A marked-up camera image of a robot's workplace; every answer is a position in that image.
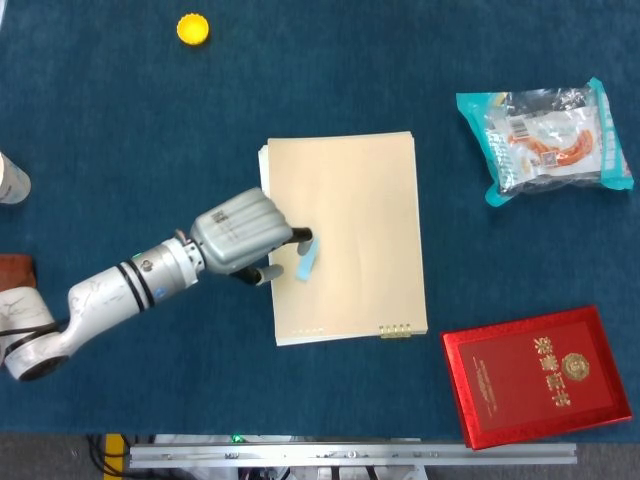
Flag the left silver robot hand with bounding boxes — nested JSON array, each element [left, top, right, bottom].
[[189, 187, 314, 287]]

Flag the cream paper stack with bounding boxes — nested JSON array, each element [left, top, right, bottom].
[[257, 131, 430, 347]]

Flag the yellow bottle cap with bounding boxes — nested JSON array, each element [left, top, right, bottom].
[[176, 13, 211, 47]]

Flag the brown wooden block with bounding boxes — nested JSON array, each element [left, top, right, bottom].
[[0, 253, 38, 291]]

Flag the yellow tape strip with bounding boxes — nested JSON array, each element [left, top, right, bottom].
[[103, 433, 126, 480]]

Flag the teal snack bag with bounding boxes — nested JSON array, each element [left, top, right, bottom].
[[455, 76, 635, 209]]

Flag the red certificate folder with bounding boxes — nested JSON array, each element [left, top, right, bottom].
[[439, 304, 634, 450]]

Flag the aluminium rail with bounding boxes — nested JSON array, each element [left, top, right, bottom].
[[128, 441, 579, 470]]

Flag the black cables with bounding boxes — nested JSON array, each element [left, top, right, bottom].
[[85, 433, 109, 476]]

